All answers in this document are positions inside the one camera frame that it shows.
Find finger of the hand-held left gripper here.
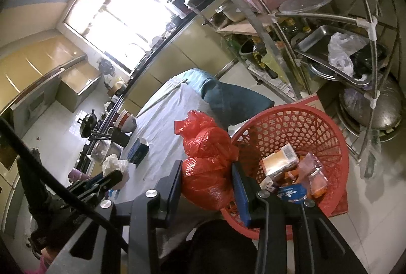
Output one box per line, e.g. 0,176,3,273
86,170,124,195
68,188,105,208

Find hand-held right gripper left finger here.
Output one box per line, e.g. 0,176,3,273
41,160,184,274

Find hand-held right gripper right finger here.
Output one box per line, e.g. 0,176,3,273
231,163,368,274

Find red plastic bag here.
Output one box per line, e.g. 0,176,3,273
174,110,240,210

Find orange wrapper bundle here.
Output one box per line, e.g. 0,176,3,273
304,166,328,198

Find red plastic basket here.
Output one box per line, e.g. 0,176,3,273
220,104,349,241

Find white bag with food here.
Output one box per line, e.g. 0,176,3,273
101,153,130,190

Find purple bottle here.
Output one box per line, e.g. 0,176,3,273
68,168,91,184

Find metal cooking pot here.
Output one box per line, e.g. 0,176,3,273
90,139,123,160

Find blue long carton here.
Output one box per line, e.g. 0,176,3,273
127,138,149,164

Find black container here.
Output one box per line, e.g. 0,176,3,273
109,126,130,148

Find beige cardboard box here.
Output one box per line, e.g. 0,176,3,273
261,143,300,179

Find blue printed packet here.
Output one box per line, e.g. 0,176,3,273
278,183,308,203

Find grey tablecloth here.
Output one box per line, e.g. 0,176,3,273
116,82,235,249

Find white red-rimmed bowl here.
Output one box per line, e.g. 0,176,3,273
116,110,135,124
114,118,138,135

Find black wok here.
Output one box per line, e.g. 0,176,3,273
77,109,99,138

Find clear pink packet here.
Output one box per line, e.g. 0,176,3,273
296,152,324,181

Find long white stick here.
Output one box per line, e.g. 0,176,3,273
140,79,188,114

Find range hood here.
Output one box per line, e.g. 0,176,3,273
13,71,64,129

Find blue cloth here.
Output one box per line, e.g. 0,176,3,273
182,68,275,129

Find small electric fan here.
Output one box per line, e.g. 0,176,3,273
98,58,113,75

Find yellow plastic bag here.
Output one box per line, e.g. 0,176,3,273
260,52,280,72

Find dark oil bottle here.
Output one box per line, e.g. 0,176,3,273
252,39,270,68

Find dark round pot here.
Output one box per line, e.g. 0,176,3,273
239,39,264,60

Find green plastic bottle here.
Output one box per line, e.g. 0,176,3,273
227,36,242,59

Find wrapped round metal pan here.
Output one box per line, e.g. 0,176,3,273
338,79,402,141

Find kitchen window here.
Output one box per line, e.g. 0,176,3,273
63,0,188,75

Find metal tray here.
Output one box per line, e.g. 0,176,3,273
293,25,389,86

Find white plastic bag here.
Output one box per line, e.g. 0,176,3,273
327,32,368,78

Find metal kitchen rack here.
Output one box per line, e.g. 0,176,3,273
190,0,400,179

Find black cable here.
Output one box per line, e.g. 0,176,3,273
0,118,129,252

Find yellow wall cabinets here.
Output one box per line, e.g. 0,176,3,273
0,36,102,110

